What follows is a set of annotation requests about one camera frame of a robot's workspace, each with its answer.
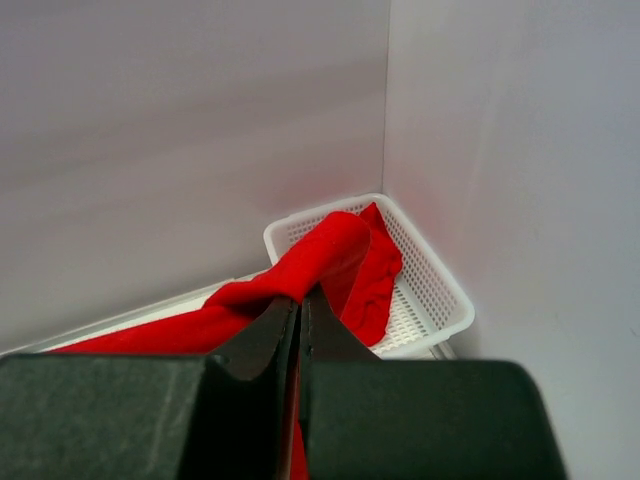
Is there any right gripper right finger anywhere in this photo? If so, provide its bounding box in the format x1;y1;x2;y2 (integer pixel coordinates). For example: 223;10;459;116
300;289;567;479

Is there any red t-shirt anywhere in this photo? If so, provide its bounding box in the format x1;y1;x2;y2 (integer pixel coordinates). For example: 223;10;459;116
64;212;370;479
341;203;403;347

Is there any white plastic basket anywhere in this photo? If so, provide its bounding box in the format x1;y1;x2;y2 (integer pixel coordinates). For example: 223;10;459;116
263;193;475;360

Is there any red t-shirt in basket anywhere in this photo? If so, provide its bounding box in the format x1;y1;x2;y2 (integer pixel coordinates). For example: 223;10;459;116
341;203;403;347

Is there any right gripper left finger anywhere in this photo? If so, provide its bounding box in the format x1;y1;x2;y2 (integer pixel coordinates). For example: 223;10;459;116
1;298;298;479

